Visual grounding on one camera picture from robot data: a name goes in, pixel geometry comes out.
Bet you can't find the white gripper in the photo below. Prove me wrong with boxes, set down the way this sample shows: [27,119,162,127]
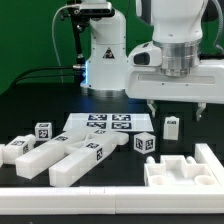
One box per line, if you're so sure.
[125,60,224,121]

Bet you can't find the white chair seat part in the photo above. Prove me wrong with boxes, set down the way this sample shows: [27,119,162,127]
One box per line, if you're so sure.
[144,155,219,187]

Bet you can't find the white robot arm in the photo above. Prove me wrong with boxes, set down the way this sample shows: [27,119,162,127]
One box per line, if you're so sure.
[81,0,224,115]

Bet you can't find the white tag sheet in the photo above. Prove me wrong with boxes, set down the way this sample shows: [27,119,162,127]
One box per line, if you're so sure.
[63,113,154,132]

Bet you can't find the white cube nut with tag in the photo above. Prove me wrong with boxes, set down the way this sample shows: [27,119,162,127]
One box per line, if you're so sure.
[134,132,156,154]

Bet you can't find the small white cube nut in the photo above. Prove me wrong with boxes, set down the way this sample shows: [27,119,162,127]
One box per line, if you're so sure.
[35,122,52,141]

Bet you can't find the white L-shaped fence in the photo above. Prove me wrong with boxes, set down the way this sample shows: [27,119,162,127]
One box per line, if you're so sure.
[0,144,224,215]

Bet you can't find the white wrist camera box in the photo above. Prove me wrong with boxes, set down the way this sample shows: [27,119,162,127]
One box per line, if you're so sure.
[128,42,162,67]

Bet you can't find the white chair back frame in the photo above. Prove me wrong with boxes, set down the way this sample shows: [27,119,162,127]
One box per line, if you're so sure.
[15,127,129,187]

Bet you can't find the grey camera on stand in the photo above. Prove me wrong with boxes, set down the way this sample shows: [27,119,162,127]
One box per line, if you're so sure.
[79,2,114,18]

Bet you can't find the black cables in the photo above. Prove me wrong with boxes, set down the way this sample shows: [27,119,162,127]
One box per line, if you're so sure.
[13,64,86,86]

